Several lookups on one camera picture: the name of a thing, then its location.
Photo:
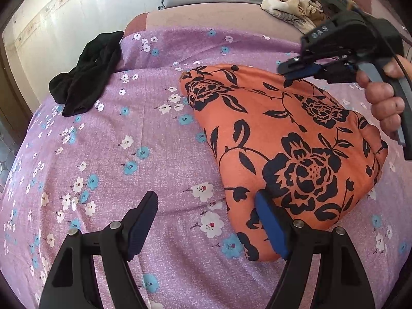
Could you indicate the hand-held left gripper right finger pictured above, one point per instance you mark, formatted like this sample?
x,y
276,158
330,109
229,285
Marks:
x,y
272,225

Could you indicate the person's right hand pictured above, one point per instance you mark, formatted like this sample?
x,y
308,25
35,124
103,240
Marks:
x,y
383,103

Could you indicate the orange black floral dress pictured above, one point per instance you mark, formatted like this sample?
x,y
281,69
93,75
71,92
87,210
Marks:
x,y
289,128

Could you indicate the purple floral bedsheet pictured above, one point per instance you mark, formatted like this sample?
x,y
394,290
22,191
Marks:
x,y
144,125

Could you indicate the beige pink mattress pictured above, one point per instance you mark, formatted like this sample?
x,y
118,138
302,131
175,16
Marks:
x,y
209,17

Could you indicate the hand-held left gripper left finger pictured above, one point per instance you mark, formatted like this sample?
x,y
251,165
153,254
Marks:
x,y
141,223

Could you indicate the beige brown floral blanket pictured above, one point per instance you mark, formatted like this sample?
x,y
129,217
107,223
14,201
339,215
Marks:
x,y
289,3

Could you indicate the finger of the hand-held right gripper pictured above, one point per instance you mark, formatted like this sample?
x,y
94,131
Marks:
x,y
299,62
305,71

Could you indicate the wooden door with leaded glass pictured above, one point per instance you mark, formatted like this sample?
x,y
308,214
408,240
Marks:
x,y
9,96

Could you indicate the black garment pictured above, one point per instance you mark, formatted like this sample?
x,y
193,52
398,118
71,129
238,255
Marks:
x,y
87,80

